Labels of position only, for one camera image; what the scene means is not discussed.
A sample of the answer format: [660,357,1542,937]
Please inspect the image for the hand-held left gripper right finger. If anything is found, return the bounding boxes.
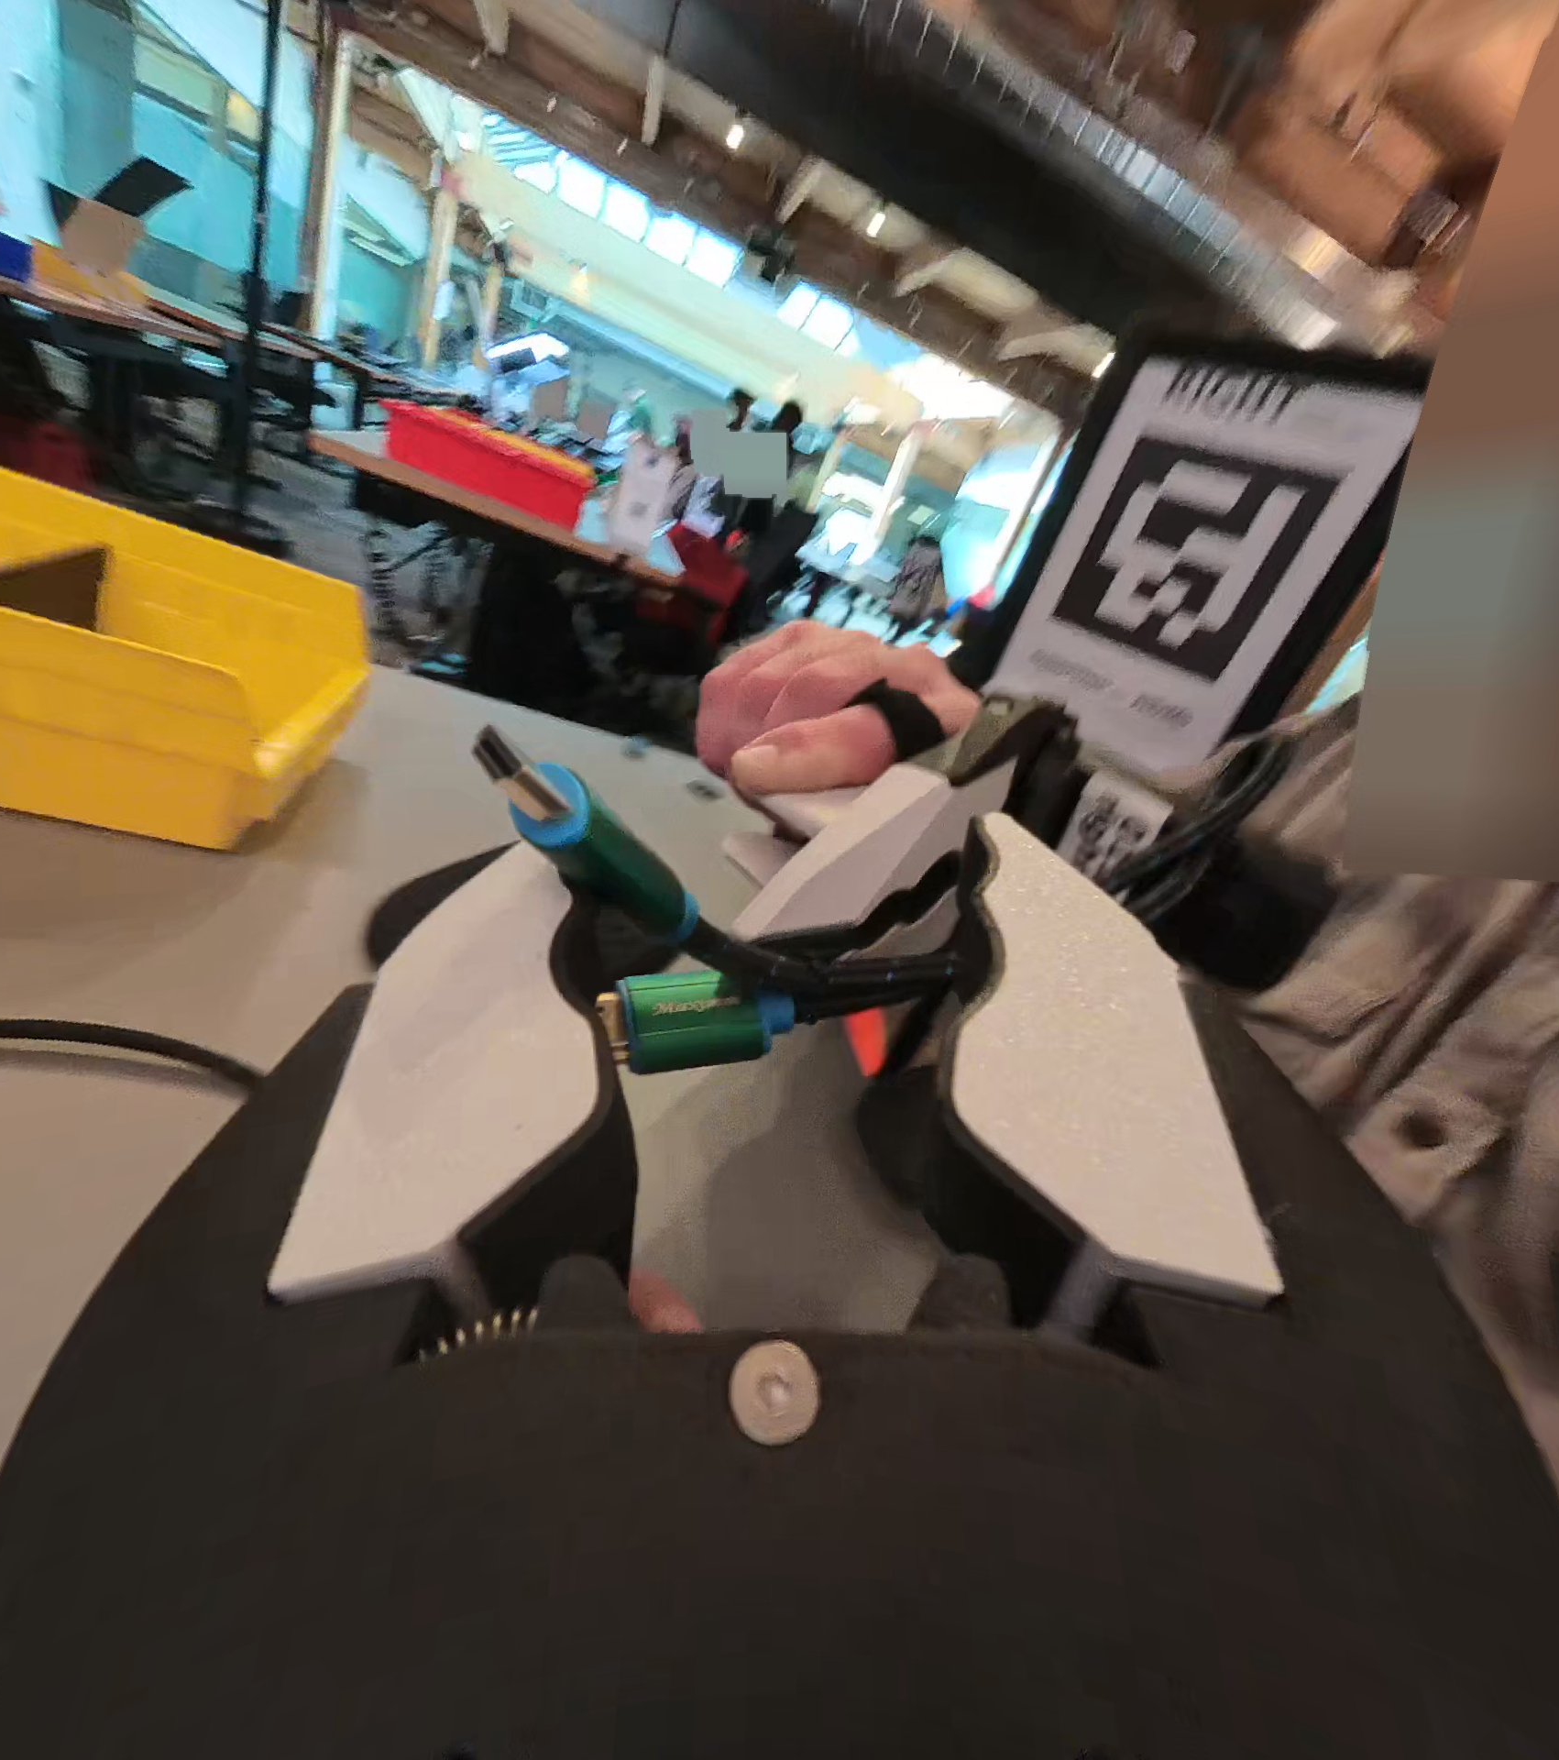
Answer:
[936,815,1285,1340]

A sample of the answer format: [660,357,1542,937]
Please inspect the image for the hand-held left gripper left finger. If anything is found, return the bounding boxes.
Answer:
[268,848,645,1313]

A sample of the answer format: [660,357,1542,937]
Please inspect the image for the person's right hand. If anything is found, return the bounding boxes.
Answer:
[692,622,983,803]

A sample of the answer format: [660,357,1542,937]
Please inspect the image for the black braided hdmi cable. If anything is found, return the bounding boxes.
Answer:
[0,1017,275,1101]
[473,724,1007,1080]

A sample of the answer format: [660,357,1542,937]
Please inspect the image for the red chair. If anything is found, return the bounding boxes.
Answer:
[671,521,754,614]

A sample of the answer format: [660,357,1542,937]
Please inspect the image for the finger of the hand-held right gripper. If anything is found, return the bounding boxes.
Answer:
[724,751,1034,950]

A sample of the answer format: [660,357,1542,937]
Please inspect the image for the person's left hand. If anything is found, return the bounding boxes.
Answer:
[623,1260,717,1337]

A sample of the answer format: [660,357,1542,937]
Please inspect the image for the white box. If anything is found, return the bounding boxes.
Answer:
[611,441,687,551]

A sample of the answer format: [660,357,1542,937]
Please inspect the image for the person's plaid shirt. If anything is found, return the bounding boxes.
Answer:
[1138,701,1559,1705]

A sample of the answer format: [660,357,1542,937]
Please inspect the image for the red storage bins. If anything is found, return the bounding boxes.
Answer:
[385,403,598,538]

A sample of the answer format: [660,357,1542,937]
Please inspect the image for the yellow plastic bin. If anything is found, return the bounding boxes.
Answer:
[0,433,373,856]

